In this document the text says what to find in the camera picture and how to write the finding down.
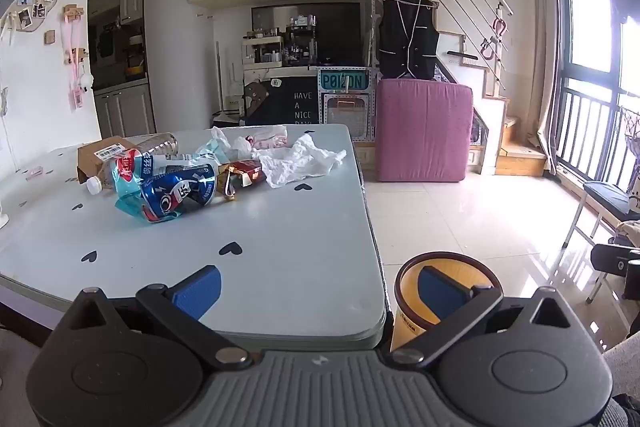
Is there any brown cardboard box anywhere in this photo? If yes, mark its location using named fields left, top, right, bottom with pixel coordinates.
left=77, top=135, right=139, bottom=184

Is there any cream kitchen base cabinet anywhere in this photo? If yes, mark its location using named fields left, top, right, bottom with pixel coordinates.
left=93, top=81, right=157, bottom=141

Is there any pink hanging wall ornament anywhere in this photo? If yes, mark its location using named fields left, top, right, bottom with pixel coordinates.
left=62, top=4, right=95, bottom=111

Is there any floral printed cloth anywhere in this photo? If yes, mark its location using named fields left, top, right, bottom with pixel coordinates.
left=614, top=218, right=640, bottom=249

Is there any clear plastic cup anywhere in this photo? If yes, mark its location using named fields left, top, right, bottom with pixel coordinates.
left=125, top=132, right=180, bottom=156

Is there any person's grey trouser leg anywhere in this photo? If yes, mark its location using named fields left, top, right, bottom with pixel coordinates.
left=601, top=331, right=640, bottom=427

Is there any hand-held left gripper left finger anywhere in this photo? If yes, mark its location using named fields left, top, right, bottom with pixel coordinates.
left=65, top=265, right=254, bottom=371

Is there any white printed tote bag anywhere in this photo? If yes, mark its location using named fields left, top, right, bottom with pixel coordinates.
left=626, top=166, right=640, bottom=214

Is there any yellow wooden bin dark rim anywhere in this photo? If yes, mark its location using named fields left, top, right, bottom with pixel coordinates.
left=393, top=251, right=502, bottom=354

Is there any white perforated cabinet teal sign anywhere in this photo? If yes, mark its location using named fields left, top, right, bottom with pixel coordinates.
left=317, top=66, right=382, bottom=144

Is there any clear printed plastic bag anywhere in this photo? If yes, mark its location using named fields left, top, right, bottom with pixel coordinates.
left=194, top=126, right=254, bottom=164

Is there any beige curtain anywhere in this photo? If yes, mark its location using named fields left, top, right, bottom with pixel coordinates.
left=529, top=0, right=564, bottom=174

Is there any wooden staircase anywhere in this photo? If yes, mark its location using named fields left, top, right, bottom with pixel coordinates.
left=439, top=31, right=549, bottom=178

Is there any red gold foil wrapper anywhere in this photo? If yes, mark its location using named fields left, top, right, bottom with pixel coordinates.
left=219, top=158, right=268, bottom=201

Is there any black vest white trim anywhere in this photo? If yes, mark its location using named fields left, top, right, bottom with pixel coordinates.
left=377, top=0, right=441, bottom=80

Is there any window with black railing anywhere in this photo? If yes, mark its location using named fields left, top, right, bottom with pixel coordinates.
left=556, top=0, right=640, bottom=210

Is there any pink white plastic packet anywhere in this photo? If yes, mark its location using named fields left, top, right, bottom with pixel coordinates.
left=246, top=124, right=289, bottom=151

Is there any teal snack pouch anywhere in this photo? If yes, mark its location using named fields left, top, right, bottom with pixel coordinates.
left=113, top=149, right=148, bottom=219

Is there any pink folded mattress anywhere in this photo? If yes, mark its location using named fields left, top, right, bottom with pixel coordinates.
left=375, top=78, right=474, bottom=183

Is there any white shelf rack with bottles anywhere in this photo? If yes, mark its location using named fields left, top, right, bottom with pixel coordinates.
left=242, top=35, right=287, bottom=68

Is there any clear plastic bottle white cap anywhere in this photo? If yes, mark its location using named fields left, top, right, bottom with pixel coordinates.
left=86, top=152, right=221, bottom=196

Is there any black chalkboard sign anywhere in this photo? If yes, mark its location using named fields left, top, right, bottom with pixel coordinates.
left=243, top=76, right=321, bottom=128

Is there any white tissue paper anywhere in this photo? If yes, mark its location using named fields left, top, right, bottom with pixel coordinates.
left=251, top=133, right=348, bottom=190

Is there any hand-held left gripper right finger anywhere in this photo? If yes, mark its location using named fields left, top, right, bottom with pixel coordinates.
left=390, top=265, right=577, bottom=369

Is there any crushed blue drink can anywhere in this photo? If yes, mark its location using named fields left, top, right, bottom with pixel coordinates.
left=139, top=163, right=218, bottom=224

